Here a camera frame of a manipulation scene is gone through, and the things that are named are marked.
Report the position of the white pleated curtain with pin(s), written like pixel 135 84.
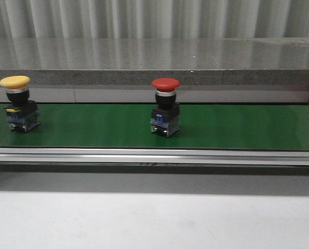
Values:
pixel 154 19

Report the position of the white panel under counter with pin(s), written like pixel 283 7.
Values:
pixel 185 94

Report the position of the grey speckled stone counter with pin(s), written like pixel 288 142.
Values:
pixel 78 62

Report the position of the aluminium conveyor frame rail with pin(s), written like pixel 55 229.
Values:
pixel 175 156

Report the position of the green conveyor belt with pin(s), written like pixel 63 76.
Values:
pixel 263 127

